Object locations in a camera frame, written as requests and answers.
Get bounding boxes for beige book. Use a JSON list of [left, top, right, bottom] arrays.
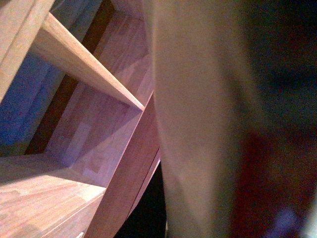
[[143, 0, 265, 238]]

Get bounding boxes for left wooden shelf cabinet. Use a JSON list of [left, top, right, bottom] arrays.
[[0, 0, 158, 238]]

